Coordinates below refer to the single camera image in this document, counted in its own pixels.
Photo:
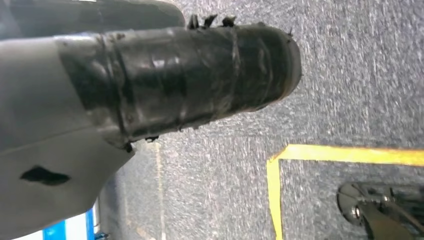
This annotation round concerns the black robot foot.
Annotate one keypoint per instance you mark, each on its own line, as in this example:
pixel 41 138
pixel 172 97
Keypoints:
pixel 381 218

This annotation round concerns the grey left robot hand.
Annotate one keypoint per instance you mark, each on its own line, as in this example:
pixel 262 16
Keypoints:
pixel 165 82

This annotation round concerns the blue metal shelf rack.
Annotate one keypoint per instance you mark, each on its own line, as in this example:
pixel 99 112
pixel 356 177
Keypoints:
pixel 54 232

